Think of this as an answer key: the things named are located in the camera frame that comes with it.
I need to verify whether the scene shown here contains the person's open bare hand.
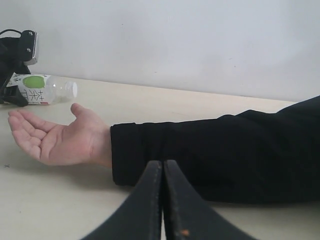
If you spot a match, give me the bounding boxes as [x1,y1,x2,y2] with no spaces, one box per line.
[8,103,112,168]

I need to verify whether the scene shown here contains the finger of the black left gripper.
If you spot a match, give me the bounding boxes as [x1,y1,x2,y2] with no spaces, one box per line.
[83,161,162,240]

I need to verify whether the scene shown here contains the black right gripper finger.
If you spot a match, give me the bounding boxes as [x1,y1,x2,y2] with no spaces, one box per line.
[163,160,254,240]

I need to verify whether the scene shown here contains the forearm in black sleeve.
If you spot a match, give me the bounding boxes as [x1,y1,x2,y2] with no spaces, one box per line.
[110,97,320,204]

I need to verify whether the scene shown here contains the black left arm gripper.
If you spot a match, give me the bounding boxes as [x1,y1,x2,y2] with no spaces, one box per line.
[0,37,29,107]

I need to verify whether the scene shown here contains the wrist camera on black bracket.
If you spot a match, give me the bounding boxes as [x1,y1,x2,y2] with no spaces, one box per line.
[16,30,39,75]

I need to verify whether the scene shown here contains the black cable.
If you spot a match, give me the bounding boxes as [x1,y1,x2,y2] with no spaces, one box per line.
[0,28,23,38]

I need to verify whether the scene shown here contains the tea bottle with white label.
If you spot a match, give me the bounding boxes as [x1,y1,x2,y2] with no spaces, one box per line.
[7,73,78,105]

